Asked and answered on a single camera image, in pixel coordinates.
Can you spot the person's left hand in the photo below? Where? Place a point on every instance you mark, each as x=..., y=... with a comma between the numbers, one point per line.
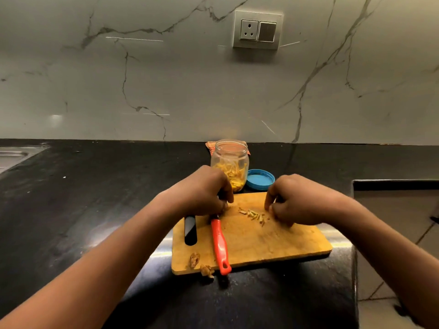
x=195, y=195

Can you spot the person's right hand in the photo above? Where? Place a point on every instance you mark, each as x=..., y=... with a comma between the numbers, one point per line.
x=308, y=202

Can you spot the blue jar lid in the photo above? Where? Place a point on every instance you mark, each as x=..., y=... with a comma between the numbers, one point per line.
x=260, y=179

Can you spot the blue-lidded plastic jar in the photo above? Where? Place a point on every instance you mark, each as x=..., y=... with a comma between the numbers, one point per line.
x=231, y=155

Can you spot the chopped ginger strips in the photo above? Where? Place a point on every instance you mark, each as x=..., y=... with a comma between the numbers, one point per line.
x=253, y=214

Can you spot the person's left forearm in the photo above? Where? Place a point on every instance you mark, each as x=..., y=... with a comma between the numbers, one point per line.
x=85, y=270

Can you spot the orange checked cloth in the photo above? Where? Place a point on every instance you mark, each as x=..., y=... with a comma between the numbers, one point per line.
x=209, y=145

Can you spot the wooden cutting board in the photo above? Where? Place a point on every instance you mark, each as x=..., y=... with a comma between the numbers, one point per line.
x=274, y=243

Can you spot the beige cabinet door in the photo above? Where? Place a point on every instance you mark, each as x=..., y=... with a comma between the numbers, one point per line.
x=394, y=202

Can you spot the steel sink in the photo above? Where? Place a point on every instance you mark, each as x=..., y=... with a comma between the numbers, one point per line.
x=15, y=155

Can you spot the grey wall switch plate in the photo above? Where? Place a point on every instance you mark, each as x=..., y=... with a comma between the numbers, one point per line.
x=258, y=30

